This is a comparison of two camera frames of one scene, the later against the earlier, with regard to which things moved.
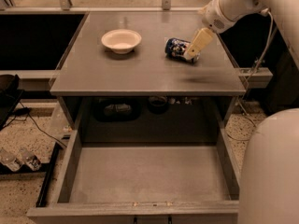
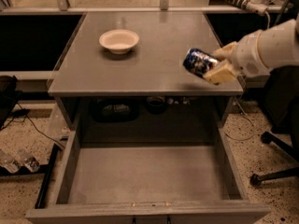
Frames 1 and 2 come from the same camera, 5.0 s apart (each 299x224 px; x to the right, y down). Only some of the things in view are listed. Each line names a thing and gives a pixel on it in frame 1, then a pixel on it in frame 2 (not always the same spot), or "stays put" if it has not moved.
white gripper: x=215 y=16 → x=247 y=56
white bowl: x=121 y=41 stays put
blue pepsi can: x=176 y=48 → x=197 y=62
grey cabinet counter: x=115 y=74 stays put
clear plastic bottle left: x=9 y=160 stays put
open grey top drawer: x=155 y=183 stays put
